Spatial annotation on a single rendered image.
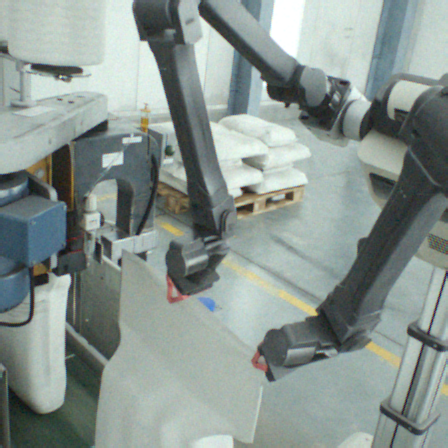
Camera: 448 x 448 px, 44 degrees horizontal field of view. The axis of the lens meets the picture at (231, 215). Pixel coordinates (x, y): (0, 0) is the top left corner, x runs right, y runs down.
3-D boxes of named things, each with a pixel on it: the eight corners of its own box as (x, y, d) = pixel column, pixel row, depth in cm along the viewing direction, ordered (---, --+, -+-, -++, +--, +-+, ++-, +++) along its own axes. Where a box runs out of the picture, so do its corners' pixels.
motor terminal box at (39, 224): (68, 259, 103) (69, 201, 98) (31, 282, 94) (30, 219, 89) (31, 248, 105) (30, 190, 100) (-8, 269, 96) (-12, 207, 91)
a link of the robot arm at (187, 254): (238, 209, 104) (205, 198, 109) (194, 223, 96) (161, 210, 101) (235, 267, 108) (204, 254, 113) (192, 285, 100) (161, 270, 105)
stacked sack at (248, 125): (300, 146, 479) (303, 129, 474) (266, 151, 450) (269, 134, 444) (245, 126, 521) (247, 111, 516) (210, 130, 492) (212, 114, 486)
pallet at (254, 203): (302, 200, 498) (305, 185, 492) (205, 229, 414) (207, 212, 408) (236, 173, 547) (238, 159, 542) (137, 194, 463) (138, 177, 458)
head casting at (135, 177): (155, 231, 148) (164, 121, 137) (72, 252, 131) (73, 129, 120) (94, 194, 167) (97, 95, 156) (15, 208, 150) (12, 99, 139)
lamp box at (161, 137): (174, 166, 144) (177, 132, 141) (160, 168, 141) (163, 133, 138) (156, 157, 149) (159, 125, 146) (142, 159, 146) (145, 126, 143)
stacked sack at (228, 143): (272, 157, 438) (274, 139, 432) (209, 168, 393) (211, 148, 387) (234, 142, 464) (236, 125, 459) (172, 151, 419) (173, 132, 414)
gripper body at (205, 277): (164, 271, 113) (178, 250, 108) (200, 258, 120) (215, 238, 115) (181, 297, 110) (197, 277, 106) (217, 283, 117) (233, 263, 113)
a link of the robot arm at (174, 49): (198, -10, 83) (151, -10, 90) (171, 2, 80) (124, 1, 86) (246, 225, 106) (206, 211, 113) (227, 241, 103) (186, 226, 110)
